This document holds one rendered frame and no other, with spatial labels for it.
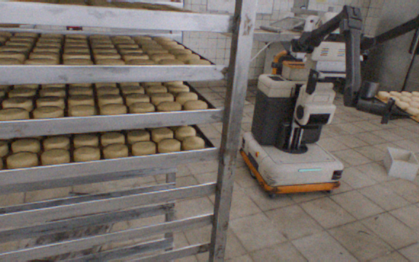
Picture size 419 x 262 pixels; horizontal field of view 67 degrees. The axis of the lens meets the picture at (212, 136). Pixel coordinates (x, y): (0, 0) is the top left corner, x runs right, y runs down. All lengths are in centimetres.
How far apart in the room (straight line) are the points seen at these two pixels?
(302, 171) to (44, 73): 205
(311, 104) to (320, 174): 56
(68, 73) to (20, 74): 7
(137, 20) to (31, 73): 19
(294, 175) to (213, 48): 304
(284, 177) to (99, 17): 198
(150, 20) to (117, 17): 5
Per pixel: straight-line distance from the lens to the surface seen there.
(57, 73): 57
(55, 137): 75
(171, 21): 58
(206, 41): 491
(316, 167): 246
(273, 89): 239
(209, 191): 74
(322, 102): 232
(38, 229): 126
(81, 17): 56
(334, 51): 223
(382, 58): 536
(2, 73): 58
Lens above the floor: 137
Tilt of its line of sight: 24 degrees down
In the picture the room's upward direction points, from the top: 5 degrees clockwise
